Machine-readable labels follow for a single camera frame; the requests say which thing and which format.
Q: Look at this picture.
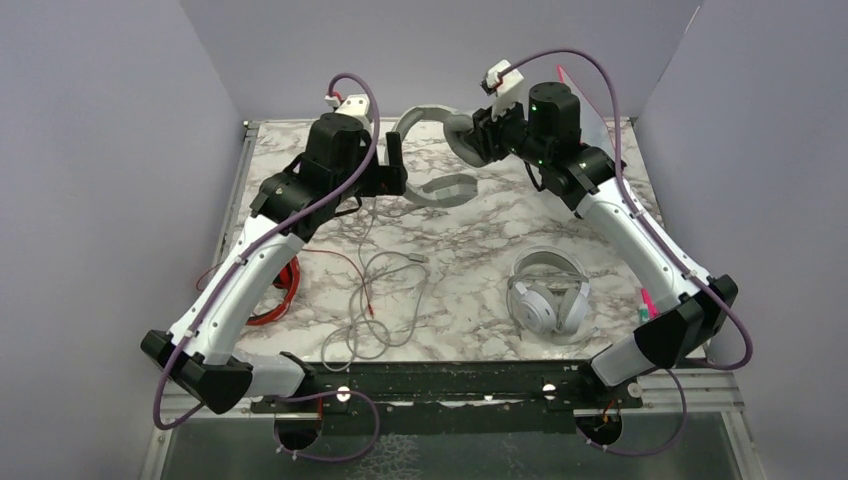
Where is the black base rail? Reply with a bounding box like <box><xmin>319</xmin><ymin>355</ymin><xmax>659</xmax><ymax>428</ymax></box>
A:
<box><xmin>250</xmin><ymin>360</ymin><xmax>643</xmax><ymax>436</ymax></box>

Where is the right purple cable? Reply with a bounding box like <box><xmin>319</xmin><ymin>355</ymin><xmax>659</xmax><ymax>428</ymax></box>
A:
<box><xmin>503</xmin><ymin>48</ymin><xmax>755</xmax><ymax>458</ymax></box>

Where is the grey cable with usb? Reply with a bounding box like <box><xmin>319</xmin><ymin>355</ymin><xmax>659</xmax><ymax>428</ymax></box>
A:
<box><xmin>319</xmin><ymin>198</ymin><xmax>432</xmax><ymax>374</ymax></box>

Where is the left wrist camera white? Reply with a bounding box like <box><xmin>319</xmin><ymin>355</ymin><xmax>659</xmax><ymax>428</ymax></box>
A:
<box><xmin>325</xmin><ymin>93</ymin><xmax>373</xmax><ymax>134</ymax></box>

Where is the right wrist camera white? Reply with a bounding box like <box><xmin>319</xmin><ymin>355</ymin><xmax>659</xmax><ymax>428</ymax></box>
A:
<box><xmin>481</xmin><ymin>59</ymin><xmax>524</xmax><ymax>121</ymax></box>

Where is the pink-framed whiteboard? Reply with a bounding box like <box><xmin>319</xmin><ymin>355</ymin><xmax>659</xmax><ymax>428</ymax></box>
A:
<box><xmin>557</xmin><ymin>64</ymin><xmax>614</xmax><ymax>158</ymax></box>

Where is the white gaming headset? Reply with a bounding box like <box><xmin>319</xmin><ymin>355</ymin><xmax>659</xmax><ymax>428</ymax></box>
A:
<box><xmin>505</xmin><ymin>246</ymin><xmax>597</xmax><ymax>345</ymax></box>

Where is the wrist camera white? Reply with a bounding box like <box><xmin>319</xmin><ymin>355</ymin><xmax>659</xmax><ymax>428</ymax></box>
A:
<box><xmin>325</xmin><ymin>93</ymin><xmax>373</xmax><ymax>134</ymax></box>
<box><xmin>481</xmin><ymin>59</ymin><xmax>524</xmax><ymax>121</ymax></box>

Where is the white green marker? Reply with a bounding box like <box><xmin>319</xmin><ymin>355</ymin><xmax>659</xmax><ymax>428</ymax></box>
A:
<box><xmin>638</xmin><ymin>305</ymin><xmax>651</xmax><ymax>325</ymax></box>

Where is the pink highlighter marker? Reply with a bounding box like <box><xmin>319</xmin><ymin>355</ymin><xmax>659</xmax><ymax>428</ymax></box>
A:
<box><xmin>640</xmin><ymin>288</ymin><xmax>658</xmax><ymax>320</ymax></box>

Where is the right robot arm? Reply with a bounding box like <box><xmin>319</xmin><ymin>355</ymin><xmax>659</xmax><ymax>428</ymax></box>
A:
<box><xmin>468</xmin><ymin>81</ymin><xmax>738</xmax><ymax>407</ymax></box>

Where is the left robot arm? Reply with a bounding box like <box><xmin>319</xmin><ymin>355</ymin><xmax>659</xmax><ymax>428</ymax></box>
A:
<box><xmin>140</xmin><ymin>112</ymin><xmax>406</xmax><ymax>414</ymax></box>

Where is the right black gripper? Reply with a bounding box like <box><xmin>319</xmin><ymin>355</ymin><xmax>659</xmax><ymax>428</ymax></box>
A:
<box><xmin>463</xmin><ymin>91</ymin><xmax>549</xmax><ymax>170</ymax></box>

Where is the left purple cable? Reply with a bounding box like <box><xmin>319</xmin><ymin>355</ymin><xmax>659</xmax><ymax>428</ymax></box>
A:
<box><xmin>152</xmin><ymin>72</ymin><xmax>382</xmax><ymax>464</ymax></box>

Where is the purple cable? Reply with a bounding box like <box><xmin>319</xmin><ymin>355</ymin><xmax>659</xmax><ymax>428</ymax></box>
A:
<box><xmin>503</xmin><ymin>48</ymin><xmax>755</xmax><ymax>458</ymax></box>
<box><xmin>152</xmin><ymin>72</ymin><xmax>382</xmax><ymax>464</ymax></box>

